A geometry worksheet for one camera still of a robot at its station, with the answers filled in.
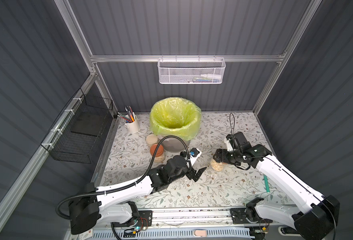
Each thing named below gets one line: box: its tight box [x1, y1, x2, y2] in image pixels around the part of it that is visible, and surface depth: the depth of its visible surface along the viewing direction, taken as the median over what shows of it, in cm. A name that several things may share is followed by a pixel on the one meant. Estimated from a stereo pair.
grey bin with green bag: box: [150, 97, 202, 153], surface depth 90 cm
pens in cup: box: [117, 105, 136, 123], surface depth 107 cm
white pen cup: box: [123, 114, 140, 134], surface depth 106 cm
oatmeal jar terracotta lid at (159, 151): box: [150, 144, 164, 157], surface depth 88 cm
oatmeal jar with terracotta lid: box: [210, 159, 228, 172], surface depth 79 cm
